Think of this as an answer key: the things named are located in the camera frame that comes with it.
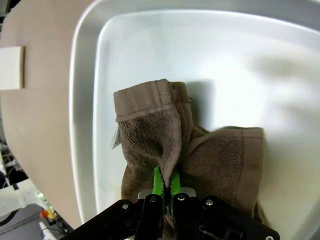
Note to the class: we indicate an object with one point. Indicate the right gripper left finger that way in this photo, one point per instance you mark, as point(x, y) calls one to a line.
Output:
point(157, 185)

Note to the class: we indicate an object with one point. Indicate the grey equipment case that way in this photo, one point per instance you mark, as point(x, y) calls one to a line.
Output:
point(22, 222)

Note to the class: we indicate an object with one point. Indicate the brown towel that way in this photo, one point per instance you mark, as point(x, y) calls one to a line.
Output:
point(220, 162)

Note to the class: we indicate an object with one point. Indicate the red yellow emergency stop button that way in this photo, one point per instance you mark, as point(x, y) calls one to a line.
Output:
point(47, 216)

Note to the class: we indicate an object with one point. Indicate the metal tray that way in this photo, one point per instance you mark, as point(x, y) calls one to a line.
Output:
point(175, 50)

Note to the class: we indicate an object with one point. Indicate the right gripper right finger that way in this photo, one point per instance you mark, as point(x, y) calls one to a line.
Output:
point(176, 185)

